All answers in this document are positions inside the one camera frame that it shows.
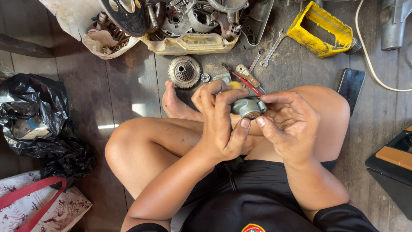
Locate person's right hand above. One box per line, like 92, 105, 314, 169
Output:
256, 91, 321, 165

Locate person's left hand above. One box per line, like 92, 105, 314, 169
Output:
191, 79, 252, 162

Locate grey metal carburetor part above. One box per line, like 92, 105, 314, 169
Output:
230, 96, 268, 120

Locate small grey metal block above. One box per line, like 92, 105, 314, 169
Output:
212, 72, 232, 85

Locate round toothed clutch gear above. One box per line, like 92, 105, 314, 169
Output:
168, 55, 201, 89

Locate black shorts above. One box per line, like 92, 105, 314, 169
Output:
170, 156, 337, 232

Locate black smartphone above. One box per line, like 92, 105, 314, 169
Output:
336, 68, 367, 116

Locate person's left leg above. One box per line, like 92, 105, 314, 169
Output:
104, 117, 268, 200

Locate long steel open spanner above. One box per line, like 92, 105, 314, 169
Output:
260, 29, 287, 68

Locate cream tray of engine parts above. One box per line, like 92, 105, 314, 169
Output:
139, 0, 250, 56

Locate cut yellow plastic canister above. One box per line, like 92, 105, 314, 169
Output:
286, 1, 363, 59

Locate black shirt with badge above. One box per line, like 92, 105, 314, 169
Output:
126, 193, 381, 232

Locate black and orange case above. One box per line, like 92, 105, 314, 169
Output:
365, 125, 412, 221

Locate grey metal side cover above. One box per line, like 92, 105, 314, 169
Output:
239, 0, 275, 50

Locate grey cast metal housing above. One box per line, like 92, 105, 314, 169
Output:
380, 0, 412, 52

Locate black round engine cover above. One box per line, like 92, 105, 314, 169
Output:
98, 0, 149, 38

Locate white bag of rusty bolts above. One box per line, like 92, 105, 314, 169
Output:
38, 0, 141, 60

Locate crumpled black plastic bag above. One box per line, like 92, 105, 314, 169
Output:
0, 73, 96, 182

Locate red handled screwdriver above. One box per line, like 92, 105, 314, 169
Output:
222, 63, 268, 96

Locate worn wooden handled tool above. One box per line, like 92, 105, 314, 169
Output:
236, 64, 262, 88

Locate small steel ring spanner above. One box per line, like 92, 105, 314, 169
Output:
248, 49, 265, 73

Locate white cable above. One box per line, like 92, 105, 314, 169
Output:
355, 0, 412, 93

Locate floral tote bag red handles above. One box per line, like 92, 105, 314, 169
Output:
0, 170, 93, 232

